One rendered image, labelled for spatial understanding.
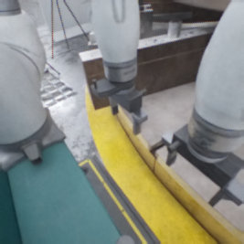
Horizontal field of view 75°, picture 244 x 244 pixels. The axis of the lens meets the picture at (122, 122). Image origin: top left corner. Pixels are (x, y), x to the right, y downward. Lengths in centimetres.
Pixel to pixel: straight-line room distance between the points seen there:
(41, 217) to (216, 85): 39
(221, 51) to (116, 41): 23
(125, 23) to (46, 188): 40
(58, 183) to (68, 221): 9
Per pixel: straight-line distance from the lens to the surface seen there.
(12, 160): 51
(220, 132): 26
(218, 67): 21
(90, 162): 91
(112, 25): 38
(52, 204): 41
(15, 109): 42
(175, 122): 110
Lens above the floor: 108
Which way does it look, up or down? 45 degrees down
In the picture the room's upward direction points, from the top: 6 degrees counter-clockwise
